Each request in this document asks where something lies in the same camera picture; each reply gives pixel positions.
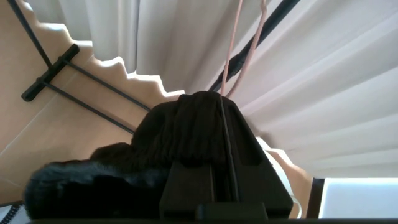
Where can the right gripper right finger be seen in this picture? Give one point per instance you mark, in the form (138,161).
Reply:
(255,174)

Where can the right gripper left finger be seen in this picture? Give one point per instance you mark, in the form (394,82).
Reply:
(186,186)

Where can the black shorts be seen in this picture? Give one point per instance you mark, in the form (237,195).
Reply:
(174,130)

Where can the pink clothes hanger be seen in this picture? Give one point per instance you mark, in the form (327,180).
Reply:
(231,46)

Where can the black clothes rack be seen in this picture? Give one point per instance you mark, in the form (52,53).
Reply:
(49,73)

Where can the beige curtain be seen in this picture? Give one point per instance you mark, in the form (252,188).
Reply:
(326,93)

